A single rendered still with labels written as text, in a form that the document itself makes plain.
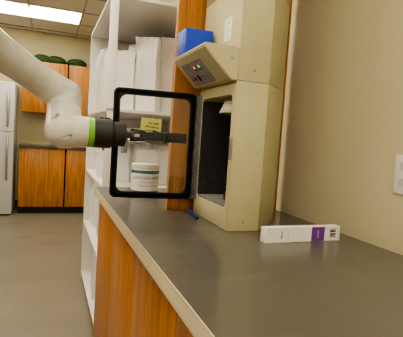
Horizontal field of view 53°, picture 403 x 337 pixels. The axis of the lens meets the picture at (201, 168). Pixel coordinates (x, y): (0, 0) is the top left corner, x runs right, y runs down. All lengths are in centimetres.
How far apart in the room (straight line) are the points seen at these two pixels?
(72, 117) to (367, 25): 99
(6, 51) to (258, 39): 72
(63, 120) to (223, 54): 51
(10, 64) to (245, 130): 69
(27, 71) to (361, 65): 104
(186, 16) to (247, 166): 66
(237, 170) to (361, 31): 63
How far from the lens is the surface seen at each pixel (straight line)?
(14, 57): 122
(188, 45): 146
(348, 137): 149
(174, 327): 93
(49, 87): 128
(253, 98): 130
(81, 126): 124
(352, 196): 147
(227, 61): 127
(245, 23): 132
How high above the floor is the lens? 123
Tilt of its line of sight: 4 degrees down
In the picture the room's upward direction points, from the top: 4 degrees clockwise
